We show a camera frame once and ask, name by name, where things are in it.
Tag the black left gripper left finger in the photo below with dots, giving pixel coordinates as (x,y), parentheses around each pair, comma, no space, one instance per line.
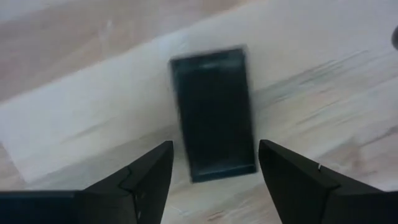
(130,193)

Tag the black digital clock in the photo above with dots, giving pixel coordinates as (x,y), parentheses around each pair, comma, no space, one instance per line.
(214,115)

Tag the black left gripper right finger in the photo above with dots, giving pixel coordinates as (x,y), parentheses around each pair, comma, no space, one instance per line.
(311,193)

